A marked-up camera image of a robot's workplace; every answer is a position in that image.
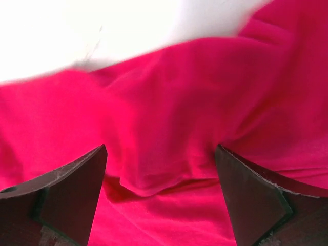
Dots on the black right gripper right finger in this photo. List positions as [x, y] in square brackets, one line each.
[266, 208]

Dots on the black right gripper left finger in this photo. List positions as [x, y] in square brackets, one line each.
[57, 208]

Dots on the bright red t shirt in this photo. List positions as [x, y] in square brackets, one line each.
[261, 94]

